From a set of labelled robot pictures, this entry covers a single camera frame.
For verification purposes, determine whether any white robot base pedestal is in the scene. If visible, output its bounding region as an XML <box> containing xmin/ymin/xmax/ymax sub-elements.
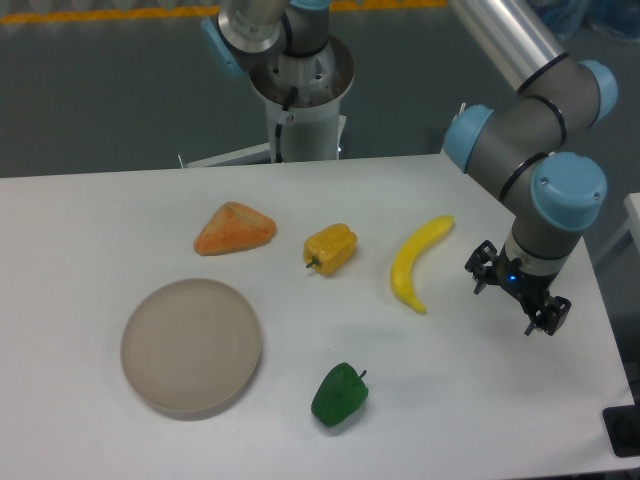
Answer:
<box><xmin>184</xmin><ymin>35</ymin><xmax>354</xmax><ymax>168</ymax></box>

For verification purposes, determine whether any white furniture at right edge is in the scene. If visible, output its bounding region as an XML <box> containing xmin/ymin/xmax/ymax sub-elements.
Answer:
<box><xmin>591</xmin><ymin>193</ymin><xmax>640</xmax><ymax>266</ymax></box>

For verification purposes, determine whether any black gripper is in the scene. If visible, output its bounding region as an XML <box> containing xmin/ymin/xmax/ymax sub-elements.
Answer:
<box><xmin>465</xmin><ymin>240</ymin><xmax>572</xmax><ymax>336</ymax></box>

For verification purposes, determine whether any yellow toy banana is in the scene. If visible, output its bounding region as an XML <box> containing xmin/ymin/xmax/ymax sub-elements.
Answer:
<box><xmin>390</xmin><ymin>215</ymin><xmax>455</xmax><ymax>315</ymax></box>

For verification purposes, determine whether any black device at table edge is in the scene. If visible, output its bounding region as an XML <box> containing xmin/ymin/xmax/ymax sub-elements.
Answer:
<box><xmin>602</xmin><ymin>405</ymin><xmax>639</xmax><ymax>458</ymax></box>

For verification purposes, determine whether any orange triangular toy bread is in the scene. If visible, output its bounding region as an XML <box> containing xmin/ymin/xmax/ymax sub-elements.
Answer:
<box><xmin>193</xmin><ymin>202</ymin><xmax>277</xmax><ymax>256</ymax></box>

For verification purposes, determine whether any beige round plate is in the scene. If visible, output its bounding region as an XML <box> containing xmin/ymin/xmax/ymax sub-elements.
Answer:
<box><xmin>120</xmin><ymin>278</ymin><xmax>262</xmax><ymax>421</ymax></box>

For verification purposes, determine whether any green toy pepper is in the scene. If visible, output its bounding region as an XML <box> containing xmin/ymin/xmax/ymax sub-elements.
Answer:
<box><xmin>310</xmin><ymin>362</ymin><xmax>369</xmax><ymax>427</ymax></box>

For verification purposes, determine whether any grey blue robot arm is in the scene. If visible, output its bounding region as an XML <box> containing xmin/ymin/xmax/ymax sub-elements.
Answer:
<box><xmin>201</xmin><ymin>1</ymin><xmax>618</xmax><ymax>335</ymax></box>

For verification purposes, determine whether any yellow toy pepper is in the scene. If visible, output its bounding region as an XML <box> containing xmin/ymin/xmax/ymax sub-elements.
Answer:
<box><xmin>303</xmin><ymin>223</ymin><xmax>358</xmax><ymax>276</ymax></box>

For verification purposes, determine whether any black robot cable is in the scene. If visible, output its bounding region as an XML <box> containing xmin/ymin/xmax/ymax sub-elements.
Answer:
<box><xmin>273</xmin><ymin>85</ymin><xmax>300</xmax><ymax>164</ymax></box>

